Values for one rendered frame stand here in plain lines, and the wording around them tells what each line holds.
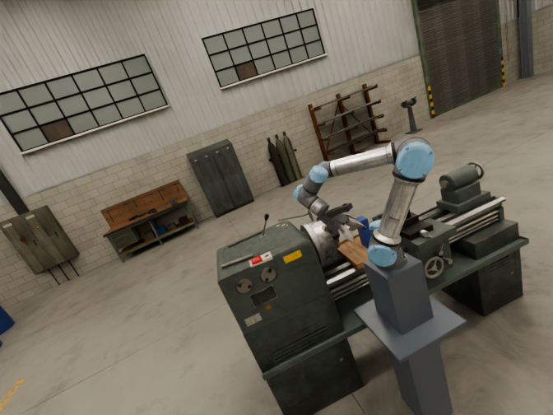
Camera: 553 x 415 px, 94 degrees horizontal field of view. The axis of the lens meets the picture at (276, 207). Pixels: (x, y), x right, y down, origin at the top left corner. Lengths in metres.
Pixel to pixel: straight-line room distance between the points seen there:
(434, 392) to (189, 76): 8.11
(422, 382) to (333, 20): 9.79
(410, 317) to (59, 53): 8.78
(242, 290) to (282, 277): 0.24
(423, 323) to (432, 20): 12.01
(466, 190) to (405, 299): 1.17
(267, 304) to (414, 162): 1.10
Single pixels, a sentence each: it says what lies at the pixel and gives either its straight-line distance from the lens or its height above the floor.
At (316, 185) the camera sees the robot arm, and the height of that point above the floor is 1.63.
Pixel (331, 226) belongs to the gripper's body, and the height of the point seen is 1.44.
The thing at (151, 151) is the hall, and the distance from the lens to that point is 8.11.
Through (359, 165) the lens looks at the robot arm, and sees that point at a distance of 1.19.
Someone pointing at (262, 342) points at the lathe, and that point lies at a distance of 1.78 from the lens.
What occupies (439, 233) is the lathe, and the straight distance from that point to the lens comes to 1.98.
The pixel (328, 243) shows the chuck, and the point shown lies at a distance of 1.69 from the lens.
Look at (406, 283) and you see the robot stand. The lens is 1.43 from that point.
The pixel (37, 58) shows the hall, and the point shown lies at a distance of 9.02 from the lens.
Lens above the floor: 1.93
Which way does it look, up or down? 17 degrees down
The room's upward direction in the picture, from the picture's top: 21 degrees counter-clockwise
